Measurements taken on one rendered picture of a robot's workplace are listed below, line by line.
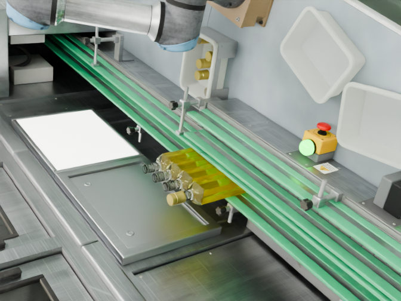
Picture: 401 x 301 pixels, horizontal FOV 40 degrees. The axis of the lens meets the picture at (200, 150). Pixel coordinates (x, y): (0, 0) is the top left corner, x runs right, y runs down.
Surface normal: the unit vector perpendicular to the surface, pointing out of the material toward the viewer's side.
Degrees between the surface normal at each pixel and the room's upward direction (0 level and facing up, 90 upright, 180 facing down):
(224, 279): 90
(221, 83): 90
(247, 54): 0
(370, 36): 0
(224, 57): 90
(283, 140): 90
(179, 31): 65
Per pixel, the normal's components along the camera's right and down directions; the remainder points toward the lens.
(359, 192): 0.14, -0.87
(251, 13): 0.54, 0.59
